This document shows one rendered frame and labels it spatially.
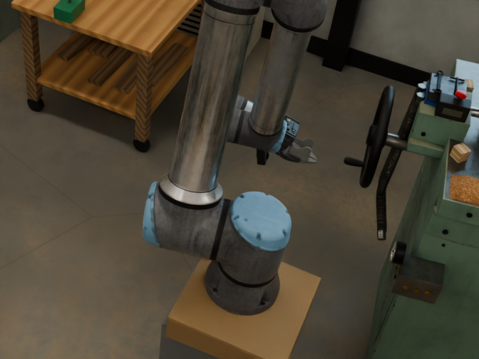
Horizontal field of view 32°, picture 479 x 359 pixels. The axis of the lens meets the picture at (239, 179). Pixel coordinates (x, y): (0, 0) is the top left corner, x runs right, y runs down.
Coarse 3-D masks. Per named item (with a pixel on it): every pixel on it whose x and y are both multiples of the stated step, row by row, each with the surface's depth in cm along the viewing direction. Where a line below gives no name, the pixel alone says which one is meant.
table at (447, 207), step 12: (456, 60) 240; (456, 72) 236; (468, 72) 237; (468, 132) 217; (408, 144) 217; (420, 144) 217; (432, 144) 217; (456, 144) 214; (468, 144) 214; (432, 156) 218; (444, 156) 214; (444, 168) 208; (456, 168) 207; (468, 168) 208; (444, 180) 204; (444, 192) 200; (444, 204) 200; (456, 204) 199; (468, 204) 198; (444, 216) 202; (456, 216) 201; (468, 216) 200
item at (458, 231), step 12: (432, 168) 231; (432, 180) 225; (432, 192) 219; (432, 204) 213; (432, 216) 211; (432, 228) 214; (444, 228) 213; (456, 228) 212; (468, 228) 211; (456, 240) 215; (468, 240) 214
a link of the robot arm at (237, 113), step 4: (236, 112) 214; (240, 112) 214; (232, 116) 212; (236, 116) 213; (232, 120) 212; (236, 120) 212; (232, 124) 212; (236, 124) 212; (232, 128) 212; (236, 128) 212; (232, 132) 212; (228, 136) 213; (232, 136) 213; (228, 140) 215; (232, 140) 214
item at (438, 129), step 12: (468, 96) 219; (420, 108) 213; (432, 108) 213; (420, 120) 213; (432, 120) 212; (444, 120) 211; (468, 120) 211; (420, 132) 216; (432, 132) 215; (444, 132) 214; (456, 132) 213; (444, 144) 216
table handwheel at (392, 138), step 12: (384, 96) 217; (384, 108) 213; (384, 120) 212; (372, 132) 223; (384, 132) 212; (372, 144) 213; (384, 144) 224; (396, 144) 224; (372, 156) 213; (372, 168) 215; (360, 180) 227
